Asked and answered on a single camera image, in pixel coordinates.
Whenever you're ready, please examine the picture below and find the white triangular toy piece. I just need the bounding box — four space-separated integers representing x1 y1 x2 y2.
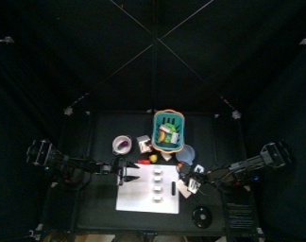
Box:
160 151 174 162

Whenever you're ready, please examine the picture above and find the white card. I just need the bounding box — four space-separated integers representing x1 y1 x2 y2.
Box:
177 180 194 199

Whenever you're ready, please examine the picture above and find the pale blue round plate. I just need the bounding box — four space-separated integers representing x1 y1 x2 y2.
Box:
176 144 198 166

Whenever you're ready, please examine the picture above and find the white rectangular mat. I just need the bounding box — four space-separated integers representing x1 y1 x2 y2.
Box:
116 163 181 215

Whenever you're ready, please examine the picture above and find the white bowl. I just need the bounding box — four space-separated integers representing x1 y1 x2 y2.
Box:
112 134 134 156

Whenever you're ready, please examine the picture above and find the white toy cube box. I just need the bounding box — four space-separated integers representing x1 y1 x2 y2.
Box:
136 134 154 154

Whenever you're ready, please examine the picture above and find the yellow toy banana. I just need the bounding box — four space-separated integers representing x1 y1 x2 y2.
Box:
157 130 168 144

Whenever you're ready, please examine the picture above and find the black round disc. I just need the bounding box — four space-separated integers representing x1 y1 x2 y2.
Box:
192 205 214 230

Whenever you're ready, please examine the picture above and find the green toy vegetable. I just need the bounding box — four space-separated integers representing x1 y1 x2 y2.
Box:
165 122 178 134

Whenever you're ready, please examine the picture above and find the teal basket orange rim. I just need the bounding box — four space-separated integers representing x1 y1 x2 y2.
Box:
152 109 188 154

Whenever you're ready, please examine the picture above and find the printed label sheet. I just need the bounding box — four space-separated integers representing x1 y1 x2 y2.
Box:
225 201 257 234

